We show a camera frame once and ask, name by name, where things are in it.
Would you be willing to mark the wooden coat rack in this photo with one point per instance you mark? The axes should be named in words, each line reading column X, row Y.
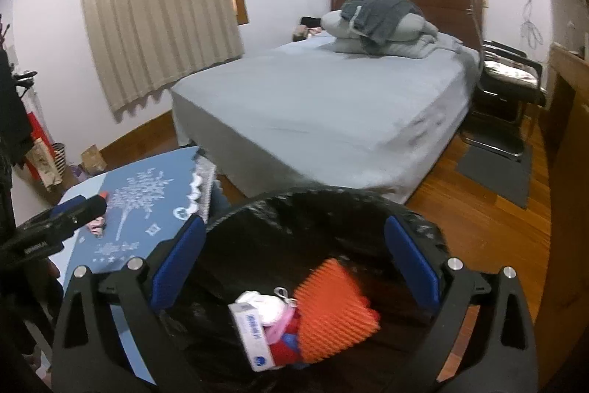
column 23, row 82

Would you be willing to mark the dark grey folded clothes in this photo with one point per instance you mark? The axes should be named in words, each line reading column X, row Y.
column 376, row 20

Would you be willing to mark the striped basket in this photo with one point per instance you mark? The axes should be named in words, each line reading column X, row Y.
column 60, row 160

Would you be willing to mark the black metal chair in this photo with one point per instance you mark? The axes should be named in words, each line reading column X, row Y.
column 508, row 84

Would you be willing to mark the dark grey floor mat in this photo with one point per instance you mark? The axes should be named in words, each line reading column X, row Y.
column 508, row 178

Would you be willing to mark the red hanging bag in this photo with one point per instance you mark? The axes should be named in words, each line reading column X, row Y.
column 37, row 132

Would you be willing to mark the pink stuffed toy on bed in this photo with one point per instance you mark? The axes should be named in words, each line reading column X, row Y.
column 308, row 28

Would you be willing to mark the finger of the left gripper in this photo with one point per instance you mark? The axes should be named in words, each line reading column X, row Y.
column 43, row 229
column 75, row 201

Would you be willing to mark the brown paper bag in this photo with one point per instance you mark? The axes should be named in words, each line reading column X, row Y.
column 93, row 162

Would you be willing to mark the wooden headboard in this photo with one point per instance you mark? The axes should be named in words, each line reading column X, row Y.
column 463, row 19

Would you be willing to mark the beige striped left curtain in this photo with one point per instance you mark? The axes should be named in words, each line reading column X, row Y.
column 141, row 46

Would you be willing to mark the wooden desk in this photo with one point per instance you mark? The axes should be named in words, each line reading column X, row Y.
column 561, row 326

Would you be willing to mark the white plastic bag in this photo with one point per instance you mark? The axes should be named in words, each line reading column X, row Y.
column 268, row 307

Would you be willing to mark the pink trash ball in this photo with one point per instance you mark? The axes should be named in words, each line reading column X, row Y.
column 97, row 227

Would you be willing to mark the grey pillow stack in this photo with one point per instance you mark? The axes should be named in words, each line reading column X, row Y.
column 413, row 38

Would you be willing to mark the black hanging coat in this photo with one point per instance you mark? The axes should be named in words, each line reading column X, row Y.
column 16, row 129

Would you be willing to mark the grey sheeted bed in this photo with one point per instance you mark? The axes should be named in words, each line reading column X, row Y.
column 306, row 114

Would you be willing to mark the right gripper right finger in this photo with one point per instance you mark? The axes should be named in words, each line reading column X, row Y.
column 444, row 287

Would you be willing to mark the large orange foam net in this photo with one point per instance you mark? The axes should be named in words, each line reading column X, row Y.
column 334, row 313

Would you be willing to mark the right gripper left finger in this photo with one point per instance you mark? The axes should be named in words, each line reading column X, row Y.
column 147, row 286

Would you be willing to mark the blue tree-print tablecloth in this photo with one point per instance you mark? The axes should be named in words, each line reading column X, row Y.
column 148, row 202

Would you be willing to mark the beige printed tote bag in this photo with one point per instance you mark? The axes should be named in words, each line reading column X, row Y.
column 40, row 160

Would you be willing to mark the white medicine box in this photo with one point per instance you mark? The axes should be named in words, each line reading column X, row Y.
column 252, row 335

